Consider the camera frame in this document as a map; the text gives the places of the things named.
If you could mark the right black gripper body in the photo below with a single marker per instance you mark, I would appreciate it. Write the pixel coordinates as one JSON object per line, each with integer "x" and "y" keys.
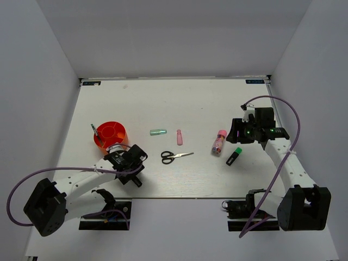
{"x": 247, "y": 130}

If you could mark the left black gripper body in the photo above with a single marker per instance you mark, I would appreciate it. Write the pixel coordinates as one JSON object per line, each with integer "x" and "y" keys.
{"x": 124, "y": 179}

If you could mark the yellow highlighter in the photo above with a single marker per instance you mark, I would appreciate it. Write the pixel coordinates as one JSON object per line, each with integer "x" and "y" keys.
{"x": 137, "y": 181}

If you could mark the green pen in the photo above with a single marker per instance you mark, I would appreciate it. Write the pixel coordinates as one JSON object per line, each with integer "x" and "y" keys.
{"x": 96, "y": 134}

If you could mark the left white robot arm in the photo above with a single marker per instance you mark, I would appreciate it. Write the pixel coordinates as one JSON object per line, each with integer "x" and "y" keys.
{"x": 80, "y": 195}

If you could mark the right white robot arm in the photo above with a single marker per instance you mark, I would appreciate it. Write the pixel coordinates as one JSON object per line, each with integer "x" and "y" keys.
{"x": 305, "y": 205}

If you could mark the orange round container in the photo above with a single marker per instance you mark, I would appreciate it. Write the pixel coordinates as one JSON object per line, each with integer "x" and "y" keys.
{"x": 110, "y": 133}

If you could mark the green highlighter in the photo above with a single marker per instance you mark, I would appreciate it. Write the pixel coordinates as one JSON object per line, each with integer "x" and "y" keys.
{"x": 234, "y": 156}

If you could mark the green transparent case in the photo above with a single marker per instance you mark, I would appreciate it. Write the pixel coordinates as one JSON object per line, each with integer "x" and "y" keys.
{"x": 155, "y": 132}

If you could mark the pink marker tube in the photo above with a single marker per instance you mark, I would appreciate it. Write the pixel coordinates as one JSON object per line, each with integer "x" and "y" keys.
{"x": 218, "y": 143}

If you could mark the right blue table label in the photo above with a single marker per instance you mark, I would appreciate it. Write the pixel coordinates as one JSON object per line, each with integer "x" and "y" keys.
{"x": 255, "y": 81}

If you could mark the blue table label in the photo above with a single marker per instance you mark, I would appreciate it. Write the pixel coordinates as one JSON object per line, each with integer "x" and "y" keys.
{"x": 91, "y": 83}
{"x": 255, "y": 81}

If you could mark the pink eraser case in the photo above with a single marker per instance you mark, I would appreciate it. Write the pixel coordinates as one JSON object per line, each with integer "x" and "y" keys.
{"x": 179, "y": 137}

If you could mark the left blue table label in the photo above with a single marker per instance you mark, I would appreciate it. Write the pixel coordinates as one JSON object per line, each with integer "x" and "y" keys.
{"x": 91, "y": 83}

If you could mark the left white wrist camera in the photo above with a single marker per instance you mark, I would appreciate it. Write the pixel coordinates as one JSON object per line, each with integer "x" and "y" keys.
{"x": 114, "y": 148}

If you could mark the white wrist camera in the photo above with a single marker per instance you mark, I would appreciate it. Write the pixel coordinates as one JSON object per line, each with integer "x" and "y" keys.
{"x": 114, "y": 148}
{"x": 248, "y": 109}

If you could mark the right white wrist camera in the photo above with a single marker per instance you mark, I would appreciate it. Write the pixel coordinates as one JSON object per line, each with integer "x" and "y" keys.
{"x": 248, "y": 109}

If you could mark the black handled scissors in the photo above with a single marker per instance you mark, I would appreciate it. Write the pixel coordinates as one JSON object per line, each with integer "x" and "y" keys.
{"x": 168, "y": 157}

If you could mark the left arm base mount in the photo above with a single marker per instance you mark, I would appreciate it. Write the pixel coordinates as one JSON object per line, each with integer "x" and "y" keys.
{"x": 118, "y": 220}

